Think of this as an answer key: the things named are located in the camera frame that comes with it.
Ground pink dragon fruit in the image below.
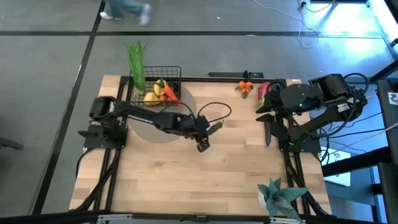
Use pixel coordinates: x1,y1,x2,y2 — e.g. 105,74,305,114
255,82,274,111

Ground black desk beam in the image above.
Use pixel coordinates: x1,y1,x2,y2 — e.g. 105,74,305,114
322,146,398,178

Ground long purple eggplant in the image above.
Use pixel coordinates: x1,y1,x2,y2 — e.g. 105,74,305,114
264,122,273,147

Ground orange carrot with green top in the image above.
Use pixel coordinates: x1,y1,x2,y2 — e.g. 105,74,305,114
157,78,181,103

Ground person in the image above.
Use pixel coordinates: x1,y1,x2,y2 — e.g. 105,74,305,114
99,0,152,26

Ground black plug with cable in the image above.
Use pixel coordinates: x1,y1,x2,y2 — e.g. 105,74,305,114
298,0,336,13

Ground white thick cable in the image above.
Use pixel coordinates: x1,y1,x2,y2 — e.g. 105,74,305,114
329,122,398,156

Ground white floor cable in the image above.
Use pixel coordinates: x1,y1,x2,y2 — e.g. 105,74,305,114
254,0,321,50

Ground black equipment cart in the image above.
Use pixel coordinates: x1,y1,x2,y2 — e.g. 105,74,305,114
376,79,398,166

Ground green romaine lettuce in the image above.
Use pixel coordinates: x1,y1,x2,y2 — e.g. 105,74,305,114
125,40,147,96

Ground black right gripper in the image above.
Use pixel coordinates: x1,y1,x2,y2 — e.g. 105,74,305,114
255,83,320,124

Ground white paper sheet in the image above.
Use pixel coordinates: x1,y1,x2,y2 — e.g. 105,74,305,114
323,146,352,187

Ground yellow starfruit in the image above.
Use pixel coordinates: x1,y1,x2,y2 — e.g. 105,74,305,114
154,79,167,97

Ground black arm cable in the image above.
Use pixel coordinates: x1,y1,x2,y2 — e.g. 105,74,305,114
108,101,233,124
267,72,371,139

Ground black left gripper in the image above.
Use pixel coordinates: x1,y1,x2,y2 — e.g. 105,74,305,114
185,114,212,153

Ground black cable bundle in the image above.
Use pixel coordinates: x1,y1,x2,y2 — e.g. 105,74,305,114
285,155,332,217
74,157,121,212

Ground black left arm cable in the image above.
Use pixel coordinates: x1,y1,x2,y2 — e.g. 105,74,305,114
108,101,233,124

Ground black base power cable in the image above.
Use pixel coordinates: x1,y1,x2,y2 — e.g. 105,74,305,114
75,148,94,180

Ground black table edge bar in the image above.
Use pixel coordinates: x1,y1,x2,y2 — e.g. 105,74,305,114
0,210,398,224

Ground black floor cable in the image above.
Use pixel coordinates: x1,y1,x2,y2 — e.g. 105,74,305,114
326,111,383,131

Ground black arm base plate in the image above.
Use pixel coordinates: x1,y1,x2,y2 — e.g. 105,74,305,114
77,124,129,149
277,124,322,153

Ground round grey mat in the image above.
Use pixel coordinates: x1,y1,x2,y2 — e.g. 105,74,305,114
127,85,198,144

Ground black stand leg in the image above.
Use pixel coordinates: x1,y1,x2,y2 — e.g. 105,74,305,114
369,58,398,84

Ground potted teal succulent plant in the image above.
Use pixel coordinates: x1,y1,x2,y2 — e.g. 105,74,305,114
257,177,309,222

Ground dark green cucumber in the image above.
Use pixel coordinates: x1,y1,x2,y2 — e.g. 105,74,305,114
207,120,224,136

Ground black wire basket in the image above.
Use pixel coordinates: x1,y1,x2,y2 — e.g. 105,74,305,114
129,65,183,108

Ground dark furniture foot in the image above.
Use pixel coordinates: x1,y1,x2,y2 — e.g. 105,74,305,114
0,136,24,150

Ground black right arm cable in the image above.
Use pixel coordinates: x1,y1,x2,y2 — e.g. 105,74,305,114
267,72,371,139

